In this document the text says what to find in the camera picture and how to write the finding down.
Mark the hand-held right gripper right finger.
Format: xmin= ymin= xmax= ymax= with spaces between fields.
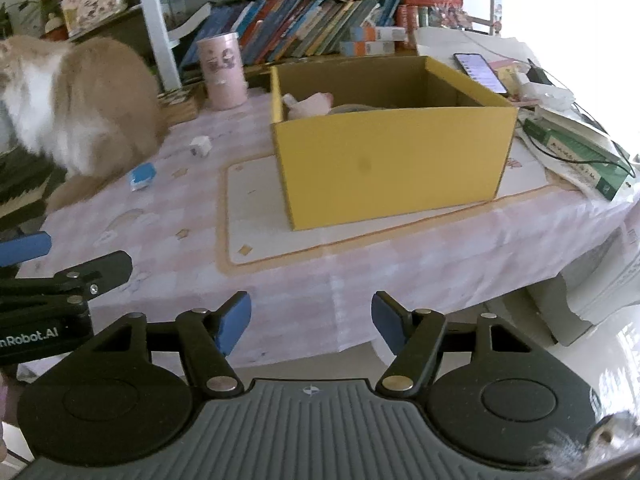
xmin=371 ymin=290 xmax=556 ymax=395

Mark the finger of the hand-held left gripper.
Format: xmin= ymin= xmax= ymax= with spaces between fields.
xmin=0 ymin=231 xmax=52 ymax=268
xmin=0 ymin=251 xmax=133 ymax=310

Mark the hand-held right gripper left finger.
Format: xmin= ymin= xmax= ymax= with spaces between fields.
xmin=65 ymin=291 xmax=252 ymax=395

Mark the yellow cardboard box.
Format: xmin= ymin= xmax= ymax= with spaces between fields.
xmin=269 ymin=55 xmax=520 ymax=232

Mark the pink plush pig toy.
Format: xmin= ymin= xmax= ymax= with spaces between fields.
xmin=282 ymin=91 xmax=335 ymax=121

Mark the desktop with pink checkered cloth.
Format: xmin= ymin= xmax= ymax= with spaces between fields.
xmin=15 ymin=35 xmax=640 ymax=368

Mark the black piano keyboard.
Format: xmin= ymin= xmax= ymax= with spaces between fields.
xmin=0 ymin=152 xmax=68 ymax=231

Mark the blue and white small packet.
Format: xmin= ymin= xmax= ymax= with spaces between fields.
xmin=129 ymin=162 xmax=157 ymax=192

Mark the orange and white cat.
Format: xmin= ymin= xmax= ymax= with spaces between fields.
xmin=0 ymin=35 xmax=168 ymax=213

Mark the wooden checkered chess box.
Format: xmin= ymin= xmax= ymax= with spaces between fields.
xmin=157 ymin=85 xmax=203 ymax=126

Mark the pink cylindrical tin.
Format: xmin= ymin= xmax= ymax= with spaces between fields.
xmin=196 ymin=31 xmax=248 ymax=110

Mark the small doll figure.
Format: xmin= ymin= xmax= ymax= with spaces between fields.
xmin=42 ymin=12 xmax=68 ymax=41

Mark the grey fluffy sleeve cuff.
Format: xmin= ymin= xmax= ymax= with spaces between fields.
xmin=537 ymin=407 xmax=640 ymax=480

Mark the white patterned blanket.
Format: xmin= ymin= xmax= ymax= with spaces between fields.
xmin=560 ymin=225 xmax=640 ymax=341

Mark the thick green book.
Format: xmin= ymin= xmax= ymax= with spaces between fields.
xmin=522 ymin=119 xmax=631 ymax=202

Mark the black smartphone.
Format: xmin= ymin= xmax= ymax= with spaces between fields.
xmin=453 ymin=52 xmax=509 ymax=96

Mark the white book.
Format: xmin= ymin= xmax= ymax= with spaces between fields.
xmin=535 ymin=105 xmax=626 ymax=161

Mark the pink notebook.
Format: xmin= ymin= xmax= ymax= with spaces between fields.
xmin=487 ymin=59 xmax=531 ymax=98

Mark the stack of white papers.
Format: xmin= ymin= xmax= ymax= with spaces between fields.
xmin=415 ymin=27 xmax=531 ymax=68

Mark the black power adapter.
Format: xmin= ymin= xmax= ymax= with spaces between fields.
xmin=525 ymin=59 xmax=553 ymax=86

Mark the row of leaning colourful books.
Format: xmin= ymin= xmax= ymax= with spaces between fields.
xmin=180 ymin=0 xmax=406 ymax=68

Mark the colourful figure set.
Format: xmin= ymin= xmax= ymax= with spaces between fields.
xmin=427 ymin=5 xmax=473 ymax=31

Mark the white bookshelf frame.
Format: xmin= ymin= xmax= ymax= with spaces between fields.
xmin=132 ymin=0 xmax=501 ymax=93

